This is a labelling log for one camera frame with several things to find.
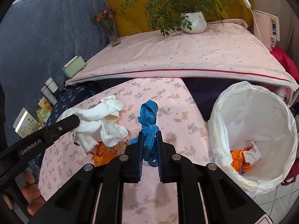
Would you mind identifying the glass vase red flowers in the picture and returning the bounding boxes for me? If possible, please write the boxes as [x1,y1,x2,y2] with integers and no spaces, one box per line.
[91,7,121,47]

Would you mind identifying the red thermos bottle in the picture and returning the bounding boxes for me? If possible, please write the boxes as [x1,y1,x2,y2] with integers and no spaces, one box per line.
[281,158,299,186]

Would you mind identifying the mint green tissue box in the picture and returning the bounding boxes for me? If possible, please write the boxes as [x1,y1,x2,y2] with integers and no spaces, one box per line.
[62,55,86,78]

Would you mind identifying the blue hanging blanket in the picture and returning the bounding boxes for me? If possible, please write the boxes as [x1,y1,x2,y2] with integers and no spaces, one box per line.
[1,0,109,145]

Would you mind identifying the pink padded table cover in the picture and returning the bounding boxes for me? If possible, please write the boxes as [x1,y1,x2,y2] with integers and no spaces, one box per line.
[66,23,298,90]

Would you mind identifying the white card box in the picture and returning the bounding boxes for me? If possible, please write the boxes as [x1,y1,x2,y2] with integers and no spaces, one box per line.
[13,108,43,138]

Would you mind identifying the white tissue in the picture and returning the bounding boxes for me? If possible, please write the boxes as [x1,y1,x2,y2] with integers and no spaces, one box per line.
[243,141,262,166]

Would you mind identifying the orange wrapper piece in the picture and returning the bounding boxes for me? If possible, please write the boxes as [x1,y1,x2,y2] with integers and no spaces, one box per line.
[88,142,117,167]

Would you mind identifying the yellow hanging blanket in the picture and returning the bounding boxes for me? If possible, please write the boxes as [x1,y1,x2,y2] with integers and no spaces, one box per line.
[107,0,253,37]

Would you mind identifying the white power cable switch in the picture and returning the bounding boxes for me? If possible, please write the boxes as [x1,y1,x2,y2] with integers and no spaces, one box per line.
[243,0,261,41]

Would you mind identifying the person's left hand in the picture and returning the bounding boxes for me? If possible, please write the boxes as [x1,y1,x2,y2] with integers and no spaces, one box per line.
[20,170,45,216]

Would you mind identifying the blue measuring tape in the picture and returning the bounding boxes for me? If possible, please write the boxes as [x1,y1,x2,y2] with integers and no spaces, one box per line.
[130,100,160,167]

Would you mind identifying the white socks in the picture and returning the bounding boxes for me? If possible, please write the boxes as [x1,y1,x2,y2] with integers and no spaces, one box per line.
[60,96,129,154]

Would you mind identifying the small green white box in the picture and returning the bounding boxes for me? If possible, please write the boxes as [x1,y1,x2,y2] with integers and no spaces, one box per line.
[36,108,51,123]

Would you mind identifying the pink water dispenser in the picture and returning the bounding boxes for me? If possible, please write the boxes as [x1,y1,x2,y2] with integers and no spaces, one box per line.
[252,10,280,51]

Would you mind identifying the white cosmetic tube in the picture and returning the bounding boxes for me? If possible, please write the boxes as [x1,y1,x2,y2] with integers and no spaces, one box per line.
[41,86,57,105]

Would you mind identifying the dark blue floral cloth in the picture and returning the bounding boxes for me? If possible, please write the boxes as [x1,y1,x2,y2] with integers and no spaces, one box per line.
[32,83,104,169]

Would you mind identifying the green plant white pot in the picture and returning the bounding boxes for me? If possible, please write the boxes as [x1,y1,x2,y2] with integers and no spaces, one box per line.
[120,0,224,36]

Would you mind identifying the red cushion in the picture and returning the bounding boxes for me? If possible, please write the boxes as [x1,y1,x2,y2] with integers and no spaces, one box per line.
[270,45,299,83]

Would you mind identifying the beige spotted scrunchie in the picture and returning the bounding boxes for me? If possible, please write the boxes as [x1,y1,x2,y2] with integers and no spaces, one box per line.
[109,131,131,156]

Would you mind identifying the white lined trash bin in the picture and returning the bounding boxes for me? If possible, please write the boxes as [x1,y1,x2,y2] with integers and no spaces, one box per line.
[208,81,298,197]

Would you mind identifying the small yellow box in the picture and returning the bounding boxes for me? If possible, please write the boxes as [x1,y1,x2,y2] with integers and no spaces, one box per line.
[38,97,52,112]

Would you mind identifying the white cosmetic jar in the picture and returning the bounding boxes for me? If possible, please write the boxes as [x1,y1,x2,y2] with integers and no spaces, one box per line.
[45,77,59,94]

